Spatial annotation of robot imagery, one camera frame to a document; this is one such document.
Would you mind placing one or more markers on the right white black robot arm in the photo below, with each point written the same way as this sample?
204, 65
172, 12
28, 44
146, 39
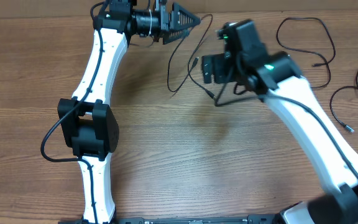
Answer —
279, 83

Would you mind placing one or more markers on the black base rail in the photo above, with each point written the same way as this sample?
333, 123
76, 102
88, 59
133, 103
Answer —
250, 219

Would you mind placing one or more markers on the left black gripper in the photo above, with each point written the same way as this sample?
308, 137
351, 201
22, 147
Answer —
167, 26

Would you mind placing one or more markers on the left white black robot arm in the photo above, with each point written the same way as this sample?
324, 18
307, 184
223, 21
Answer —
88, 124

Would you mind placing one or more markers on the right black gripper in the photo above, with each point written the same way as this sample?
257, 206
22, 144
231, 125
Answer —
217, 63

